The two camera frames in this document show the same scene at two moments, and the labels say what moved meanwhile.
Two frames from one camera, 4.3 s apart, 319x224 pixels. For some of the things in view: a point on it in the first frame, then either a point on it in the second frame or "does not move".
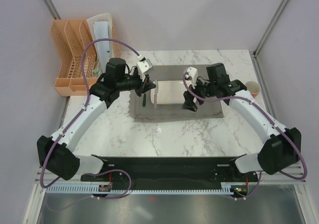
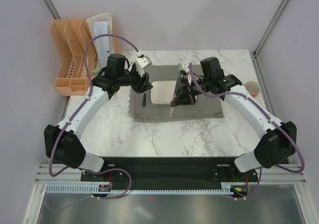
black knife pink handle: (156, 91) → (171, 111)
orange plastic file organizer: (70, 37) does not move
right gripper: (189, 104) → (184, 96)
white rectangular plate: (169, 92) does not move
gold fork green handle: (144, 100) does not move
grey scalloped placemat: (143, 108) does not move
